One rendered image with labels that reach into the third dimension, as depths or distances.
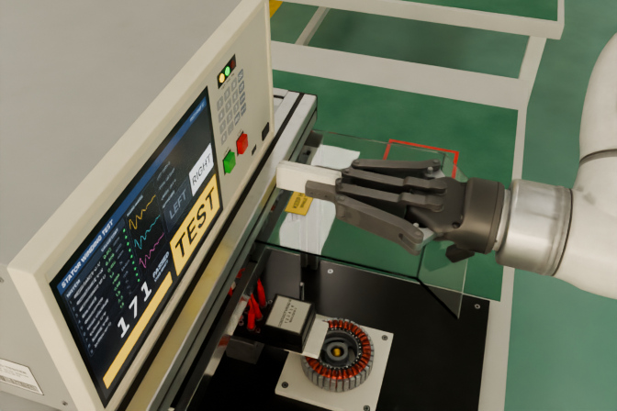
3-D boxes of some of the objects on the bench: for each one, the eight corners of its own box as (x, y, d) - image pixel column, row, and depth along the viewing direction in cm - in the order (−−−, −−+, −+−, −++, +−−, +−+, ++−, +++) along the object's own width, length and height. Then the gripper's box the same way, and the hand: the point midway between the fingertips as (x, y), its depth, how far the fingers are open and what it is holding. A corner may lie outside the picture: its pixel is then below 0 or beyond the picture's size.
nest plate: (392, 338, 99) (393, 333, 98) (372, 422, 89) (373, 417, 88) (305, 315, 103) (305, 310, 102) (274, 394, 92) (274, 389, 91)
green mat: (518, 110, 151) (518, 109, 151) (499, 302, 107) (500, 301, 107) (173, 52, 172) (173, 52, 172) (41, 194, 128) (41, 193, 128)
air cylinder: (272, 326, 101) (271, 305, 97) (256, 364, 96) (254, 345, 92) (243, 318, 102) (241, 298, 98) (226, 356, 97) (223, 336, 93)
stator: (380, 340, 97) (382, 327, 95) (363, 403, 90) (364, 390, 87) (313, 322, 100) (313, 308, 98) (290, 381, 92) (290, 368, 90)
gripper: (487, 292, 60) (258, 238, 65) (497, 204, 69) (297, 163, 74) (502, 238, 55) (254, 185, 60) (511, 152, 64) (296, 113, 69)
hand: (308, 180), depth 66 cm, fingers closed
